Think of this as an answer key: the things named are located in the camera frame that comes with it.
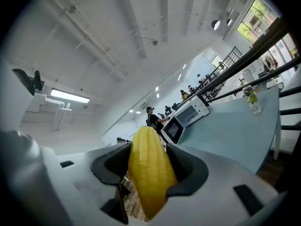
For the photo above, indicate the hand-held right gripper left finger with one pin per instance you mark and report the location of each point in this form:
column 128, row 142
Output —
column 94, row 173

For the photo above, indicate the small black pendant lamp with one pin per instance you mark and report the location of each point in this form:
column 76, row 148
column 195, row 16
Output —
column 229, row 22

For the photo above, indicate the white microwave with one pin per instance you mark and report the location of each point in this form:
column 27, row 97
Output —
column 188, row 114

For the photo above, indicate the black metal railing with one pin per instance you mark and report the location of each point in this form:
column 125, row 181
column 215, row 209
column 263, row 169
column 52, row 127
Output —
column 258, row 46

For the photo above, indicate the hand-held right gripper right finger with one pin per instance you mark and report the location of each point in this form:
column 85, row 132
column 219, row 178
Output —
column 211, row 196

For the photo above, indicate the white air conditioner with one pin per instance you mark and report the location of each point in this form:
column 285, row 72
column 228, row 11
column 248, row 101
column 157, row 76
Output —
column 44, row 87

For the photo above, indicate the black head-worn camera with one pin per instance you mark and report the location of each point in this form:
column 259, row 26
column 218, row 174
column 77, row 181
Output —
column 26, row 80

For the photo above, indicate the yellow corn cob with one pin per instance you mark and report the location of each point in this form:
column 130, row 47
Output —
column 150, row 168

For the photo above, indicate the round metal ceiling fixture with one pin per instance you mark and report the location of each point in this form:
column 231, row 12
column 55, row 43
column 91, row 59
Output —
column 154, row 42

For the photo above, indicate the large black pendant lamp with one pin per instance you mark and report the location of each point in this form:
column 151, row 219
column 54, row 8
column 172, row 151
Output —
column 216, row 24

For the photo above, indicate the long ceiling fluorescent light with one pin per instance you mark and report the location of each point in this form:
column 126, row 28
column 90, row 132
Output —
column 69, row 96

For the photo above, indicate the white ceiling pipes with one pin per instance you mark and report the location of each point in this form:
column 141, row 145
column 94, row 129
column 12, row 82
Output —
column 57, row 107

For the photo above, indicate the large glass window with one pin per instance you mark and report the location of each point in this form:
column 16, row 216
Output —
column 256, row 20

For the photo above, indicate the clear water bottle green label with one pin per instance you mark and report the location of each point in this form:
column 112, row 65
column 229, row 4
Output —
column 252, row 100

